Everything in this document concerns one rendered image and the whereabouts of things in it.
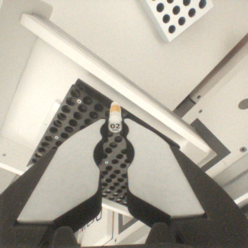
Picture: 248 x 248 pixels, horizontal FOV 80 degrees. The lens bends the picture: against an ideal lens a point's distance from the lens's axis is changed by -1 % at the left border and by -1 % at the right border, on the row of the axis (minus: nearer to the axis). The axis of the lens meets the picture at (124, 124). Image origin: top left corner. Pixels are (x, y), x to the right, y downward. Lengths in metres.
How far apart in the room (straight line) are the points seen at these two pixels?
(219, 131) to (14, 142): 0.40
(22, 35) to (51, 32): 0.04
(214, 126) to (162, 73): 0.15
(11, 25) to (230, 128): 0.33
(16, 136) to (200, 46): 0.42
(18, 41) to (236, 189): 0.33
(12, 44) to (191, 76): 0.32
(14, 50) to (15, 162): 0.20
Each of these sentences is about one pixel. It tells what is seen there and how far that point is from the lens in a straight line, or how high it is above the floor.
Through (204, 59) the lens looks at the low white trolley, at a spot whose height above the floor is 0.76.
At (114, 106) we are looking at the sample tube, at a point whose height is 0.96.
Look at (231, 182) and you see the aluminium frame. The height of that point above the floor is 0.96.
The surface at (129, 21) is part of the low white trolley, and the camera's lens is 0.34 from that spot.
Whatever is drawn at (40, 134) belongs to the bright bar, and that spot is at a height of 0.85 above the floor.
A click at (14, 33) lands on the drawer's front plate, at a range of 0.23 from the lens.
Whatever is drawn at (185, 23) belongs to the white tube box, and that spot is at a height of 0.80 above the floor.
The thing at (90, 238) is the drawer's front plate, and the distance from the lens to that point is 0.50.
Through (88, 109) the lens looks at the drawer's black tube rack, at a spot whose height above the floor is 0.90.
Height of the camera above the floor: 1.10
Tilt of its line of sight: 60 degrees down
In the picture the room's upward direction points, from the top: 176 degrees clockwise
